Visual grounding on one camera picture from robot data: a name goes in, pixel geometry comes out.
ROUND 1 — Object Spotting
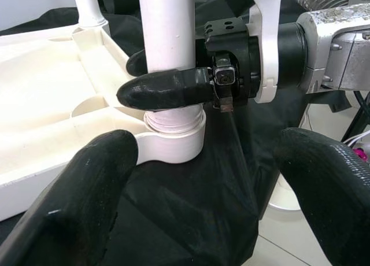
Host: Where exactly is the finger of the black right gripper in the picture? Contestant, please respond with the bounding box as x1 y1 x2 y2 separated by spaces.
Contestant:
126 49 149 76
115 66 215 110

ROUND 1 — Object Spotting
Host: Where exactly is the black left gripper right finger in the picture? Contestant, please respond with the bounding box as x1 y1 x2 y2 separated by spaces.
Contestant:
272 127 370 266

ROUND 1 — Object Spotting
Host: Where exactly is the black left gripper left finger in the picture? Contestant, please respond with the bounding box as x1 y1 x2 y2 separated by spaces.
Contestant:
0 129 138 266

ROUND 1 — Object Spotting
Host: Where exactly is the white plastic table leg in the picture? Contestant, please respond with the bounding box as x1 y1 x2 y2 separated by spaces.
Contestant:
138 0 208 134
71 0 109 30

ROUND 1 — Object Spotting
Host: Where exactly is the white plastic table top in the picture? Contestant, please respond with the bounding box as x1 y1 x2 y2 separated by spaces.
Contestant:
0 25 208 222

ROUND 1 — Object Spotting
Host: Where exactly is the pink cushioned seat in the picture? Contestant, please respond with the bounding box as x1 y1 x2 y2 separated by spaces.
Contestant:
354 146 369 163

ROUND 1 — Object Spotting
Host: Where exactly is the white round stand base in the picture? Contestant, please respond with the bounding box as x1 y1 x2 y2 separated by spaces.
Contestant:
268 178 304 212

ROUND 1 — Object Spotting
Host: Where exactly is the black cloth cover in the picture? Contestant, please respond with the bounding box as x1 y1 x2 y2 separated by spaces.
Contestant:
0 0 319 266

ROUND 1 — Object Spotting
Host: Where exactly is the black metal frame bar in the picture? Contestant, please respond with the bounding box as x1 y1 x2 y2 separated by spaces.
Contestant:
342 89 370 143

